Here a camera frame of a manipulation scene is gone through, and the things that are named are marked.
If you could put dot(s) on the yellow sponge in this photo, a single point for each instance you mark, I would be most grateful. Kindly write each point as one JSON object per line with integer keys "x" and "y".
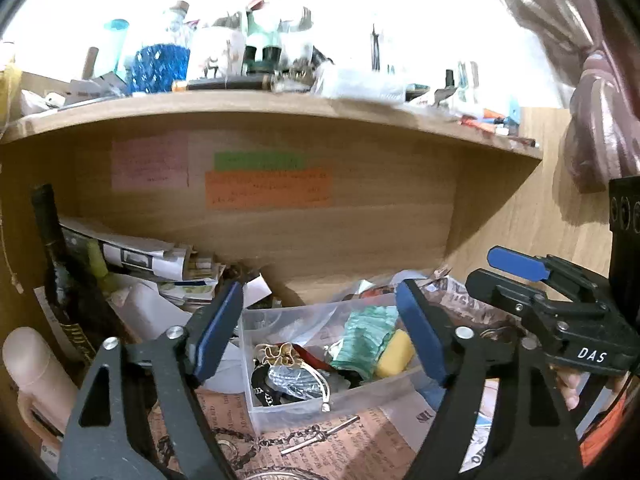
{"x": 395, "y": 355}

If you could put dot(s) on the stack of papers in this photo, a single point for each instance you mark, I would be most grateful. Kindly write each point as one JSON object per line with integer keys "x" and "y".
{"x": 150, "y": 255}

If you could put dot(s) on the black lace band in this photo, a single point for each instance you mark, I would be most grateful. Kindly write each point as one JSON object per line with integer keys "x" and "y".
{"x": 262, "y": 387}

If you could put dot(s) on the silver cap bottle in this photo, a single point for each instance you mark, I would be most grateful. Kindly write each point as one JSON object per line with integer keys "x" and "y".
{"x": 297, "y": 40}

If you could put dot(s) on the white paper sheet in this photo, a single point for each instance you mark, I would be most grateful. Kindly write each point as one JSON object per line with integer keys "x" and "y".
{"x": 150, "y": 310}

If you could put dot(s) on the white plastic tray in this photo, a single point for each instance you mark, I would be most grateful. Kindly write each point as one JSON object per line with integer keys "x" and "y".
{"x": 360, "y": 82}

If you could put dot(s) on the teal liquid bottle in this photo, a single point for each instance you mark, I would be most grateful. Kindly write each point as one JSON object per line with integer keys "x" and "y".
{"x": 116, "y": 45}

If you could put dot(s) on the blue plastic box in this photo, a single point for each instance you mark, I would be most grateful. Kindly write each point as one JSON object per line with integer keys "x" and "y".
{"x": 514, "y": 112}

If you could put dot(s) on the green sticky note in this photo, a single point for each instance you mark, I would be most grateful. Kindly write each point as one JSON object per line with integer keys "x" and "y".
{"x": 260, "y": 161}

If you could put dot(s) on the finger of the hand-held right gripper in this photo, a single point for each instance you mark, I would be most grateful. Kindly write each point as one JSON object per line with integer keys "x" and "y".
{"x": 500, "y": 290}
{"x": 515, "y": 261}

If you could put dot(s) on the glass bottle with blue beads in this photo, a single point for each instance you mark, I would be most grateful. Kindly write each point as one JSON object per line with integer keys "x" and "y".
{"x": 157, "y": 67}

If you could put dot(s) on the teal green cloth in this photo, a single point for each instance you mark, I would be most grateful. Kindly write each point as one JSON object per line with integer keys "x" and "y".
{"x": 365, "y": 335}

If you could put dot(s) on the orange sticky note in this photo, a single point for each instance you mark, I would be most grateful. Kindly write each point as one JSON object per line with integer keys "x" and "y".
{"x": 270, "y": 189}

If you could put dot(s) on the brown tube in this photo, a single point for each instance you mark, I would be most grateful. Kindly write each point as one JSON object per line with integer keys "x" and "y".
{"x": 220, "y": 83}

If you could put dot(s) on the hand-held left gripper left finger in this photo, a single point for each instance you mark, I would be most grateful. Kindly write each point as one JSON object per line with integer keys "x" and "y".
{"x": 220, "y": 330}

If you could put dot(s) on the beige cylinder bottle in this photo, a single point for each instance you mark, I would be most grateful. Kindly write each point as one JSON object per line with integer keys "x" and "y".
{"x": 35, "y": 375}

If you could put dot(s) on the pink hanging scarf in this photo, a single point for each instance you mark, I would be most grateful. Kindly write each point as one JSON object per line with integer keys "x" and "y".
{"x": 600, "y": 85}

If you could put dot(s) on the brown newspaper sheet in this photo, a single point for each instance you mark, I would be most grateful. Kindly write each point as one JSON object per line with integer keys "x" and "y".
{"x": 325, "y": 450}

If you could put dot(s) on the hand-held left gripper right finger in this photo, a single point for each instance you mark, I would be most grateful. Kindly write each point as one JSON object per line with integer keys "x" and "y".
{"x": 420, "y": 335}

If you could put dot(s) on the yellow cloth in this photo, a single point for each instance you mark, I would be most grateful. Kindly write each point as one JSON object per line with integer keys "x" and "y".
{"x": 9, "y": 92}

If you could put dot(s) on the person's right hand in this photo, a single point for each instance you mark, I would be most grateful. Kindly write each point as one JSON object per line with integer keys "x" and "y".
{"x": 570, "y": 390}

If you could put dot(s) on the crumpled printed newspaper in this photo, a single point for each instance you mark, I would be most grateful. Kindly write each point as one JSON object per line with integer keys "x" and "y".
{"x": 470, "y": 310}

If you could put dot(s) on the orange cloth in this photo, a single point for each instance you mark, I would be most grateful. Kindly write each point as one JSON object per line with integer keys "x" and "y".
{"x": 610, "y": 430}

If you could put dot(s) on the cardboard tube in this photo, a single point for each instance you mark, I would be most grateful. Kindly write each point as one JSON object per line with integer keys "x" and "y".
{"x": 90, "y": 62}

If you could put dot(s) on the wooden shelf unit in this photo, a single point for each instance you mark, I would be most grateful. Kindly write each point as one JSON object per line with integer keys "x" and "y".
{"x": 350, "y": 125}

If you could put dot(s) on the white printed mug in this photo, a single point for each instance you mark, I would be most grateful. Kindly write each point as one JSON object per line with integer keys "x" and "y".
{"x": 217, "y": 55}

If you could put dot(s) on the dark wine bottle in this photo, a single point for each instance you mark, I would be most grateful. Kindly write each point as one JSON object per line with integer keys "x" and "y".
{"x": 60, "y": 260}

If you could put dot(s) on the clear plastic box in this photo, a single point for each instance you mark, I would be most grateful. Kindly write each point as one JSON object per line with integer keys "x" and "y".
{"x": 300, "y": 325}

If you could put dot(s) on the mint green spray bottle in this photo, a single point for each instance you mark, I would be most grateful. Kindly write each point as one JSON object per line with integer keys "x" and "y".
{"x": 262, "y": 25}

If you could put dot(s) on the pink sticky note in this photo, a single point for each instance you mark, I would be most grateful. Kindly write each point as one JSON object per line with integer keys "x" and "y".
{"x": 150, "y": 160}

